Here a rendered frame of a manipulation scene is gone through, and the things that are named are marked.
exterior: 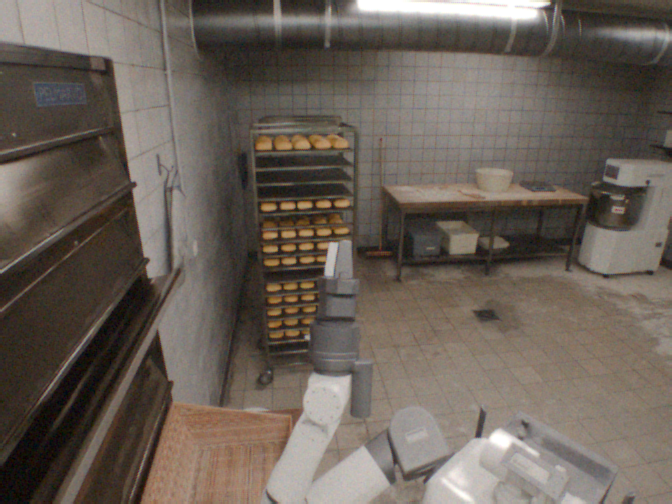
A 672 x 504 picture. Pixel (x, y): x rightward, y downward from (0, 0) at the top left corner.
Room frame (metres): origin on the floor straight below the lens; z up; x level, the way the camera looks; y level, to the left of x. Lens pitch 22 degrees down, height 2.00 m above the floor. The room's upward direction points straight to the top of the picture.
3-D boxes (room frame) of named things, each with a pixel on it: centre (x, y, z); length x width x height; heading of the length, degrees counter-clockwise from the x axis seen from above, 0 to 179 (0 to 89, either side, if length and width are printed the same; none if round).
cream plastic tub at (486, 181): (4.72, -1.84, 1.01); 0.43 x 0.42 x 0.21; 97
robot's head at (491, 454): (0.43, -0.28, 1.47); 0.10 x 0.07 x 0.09; 40
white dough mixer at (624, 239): (4.42, -3.36, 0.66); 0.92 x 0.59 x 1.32; 97
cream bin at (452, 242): (4.59, -1.42, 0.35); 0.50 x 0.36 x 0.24; 8
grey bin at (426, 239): (4.54, -1.00, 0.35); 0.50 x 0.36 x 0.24; 7
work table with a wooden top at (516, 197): (4.62, -1.70, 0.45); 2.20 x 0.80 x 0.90; 97
